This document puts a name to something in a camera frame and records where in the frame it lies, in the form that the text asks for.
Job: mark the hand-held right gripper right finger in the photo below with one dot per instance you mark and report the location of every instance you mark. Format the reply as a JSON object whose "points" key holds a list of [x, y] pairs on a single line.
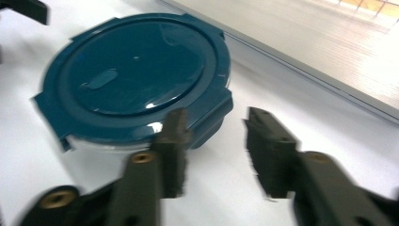
{"points": [[313, 188]]}

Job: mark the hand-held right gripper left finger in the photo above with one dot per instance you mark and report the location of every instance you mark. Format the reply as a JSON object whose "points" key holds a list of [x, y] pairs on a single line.
{"points": [[147, 188]]}

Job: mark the dark blue round lid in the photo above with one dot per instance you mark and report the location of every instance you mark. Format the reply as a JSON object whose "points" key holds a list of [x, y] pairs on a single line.
{"points": [[135, 62]]}

